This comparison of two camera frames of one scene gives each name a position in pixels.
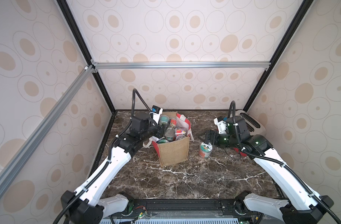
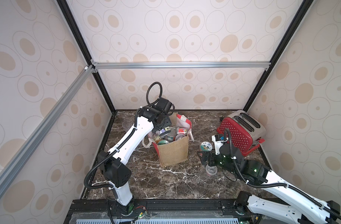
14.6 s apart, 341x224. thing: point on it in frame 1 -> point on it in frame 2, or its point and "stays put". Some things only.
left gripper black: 160,131 -> 168,122
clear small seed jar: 180,133 -> 211,171
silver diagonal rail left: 3,176 stays put
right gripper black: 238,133 -> 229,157
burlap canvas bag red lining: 175,151 stays put
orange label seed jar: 205,150 stays put
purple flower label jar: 162,141 stays put
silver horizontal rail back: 181,65 stays put
